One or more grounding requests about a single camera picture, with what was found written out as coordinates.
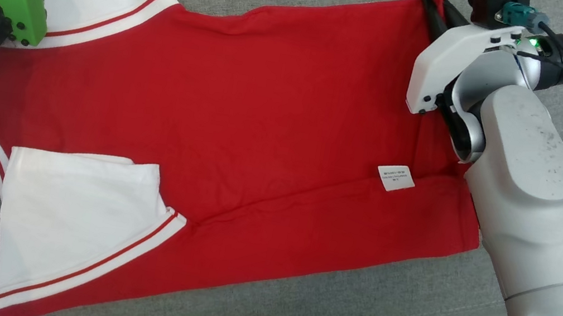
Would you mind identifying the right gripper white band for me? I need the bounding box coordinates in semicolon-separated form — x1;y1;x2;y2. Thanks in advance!
403;0;534;131

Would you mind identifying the red and white shirt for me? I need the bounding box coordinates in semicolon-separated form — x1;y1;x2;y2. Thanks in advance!
0;0;519;316

